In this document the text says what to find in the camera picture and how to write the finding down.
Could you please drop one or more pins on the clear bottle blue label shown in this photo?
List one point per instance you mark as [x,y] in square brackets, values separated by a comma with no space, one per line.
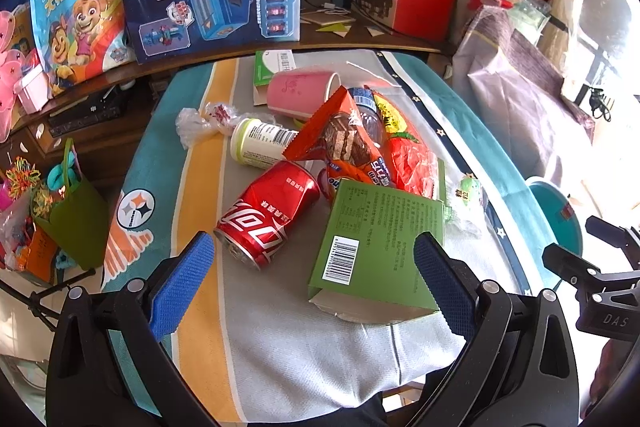
[372,123]

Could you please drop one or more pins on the paw patrol gift bag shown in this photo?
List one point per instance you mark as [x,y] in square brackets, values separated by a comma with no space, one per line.
[77,40]

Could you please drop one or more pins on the striped teal grey tablecloth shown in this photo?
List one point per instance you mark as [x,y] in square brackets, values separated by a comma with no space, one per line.
[253,345]

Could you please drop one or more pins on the green white medicine box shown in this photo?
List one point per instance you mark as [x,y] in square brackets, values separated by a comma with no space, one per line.
[267,64]

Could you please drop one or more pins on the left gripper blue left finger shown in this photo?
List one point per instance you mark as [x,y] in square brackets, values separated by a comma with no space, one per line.
[175,282]

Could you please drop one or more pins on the red cola can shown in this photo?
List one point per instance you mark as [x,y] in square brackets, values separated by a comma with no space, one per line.
[260,220]

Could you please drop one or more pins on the pink paper cup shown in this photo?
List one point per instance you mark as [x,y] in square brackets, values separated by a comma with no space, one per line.
[300,92]

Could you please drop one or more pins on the pink toy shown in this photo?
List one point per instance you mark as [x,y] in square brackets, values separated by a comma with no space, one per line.
[17,43]

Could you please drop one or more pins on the white jar green band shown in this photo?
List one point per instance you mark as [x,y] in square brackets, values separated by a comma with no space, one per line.
[256,143]

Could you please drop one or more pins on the purple cloth covered furniture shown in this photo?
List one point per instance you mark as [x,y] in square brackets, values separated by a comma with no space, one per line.
[516,91]

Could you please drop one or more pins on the red wafer snack wrapper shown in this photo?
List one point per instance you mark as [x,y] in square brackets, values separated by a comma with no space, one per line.
[335,134]

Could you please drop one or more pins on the clear plastic bag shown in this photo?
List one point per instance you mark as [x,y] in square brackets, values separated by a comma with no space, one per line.
[194,126]

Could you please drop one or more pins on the green cardboard box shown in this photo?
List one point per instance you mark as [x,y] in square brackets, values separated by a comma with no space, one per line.
[365,271]

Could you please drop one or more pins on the red yellow plastic bag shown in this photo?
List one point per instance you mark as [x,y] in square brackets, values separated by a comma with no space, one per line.
[413,165]

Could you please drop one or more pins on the teal trash bin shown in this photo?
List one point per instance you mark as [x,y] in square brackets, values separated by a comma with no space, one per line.
[560,215]

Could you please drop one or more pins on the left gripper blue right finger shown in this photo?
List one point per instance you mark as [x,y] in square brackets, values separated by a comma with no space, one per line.
[450,282]

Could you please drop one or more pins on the green felt bag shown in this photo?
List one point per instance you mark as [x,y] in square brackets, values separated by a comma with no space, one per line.
[69,209]

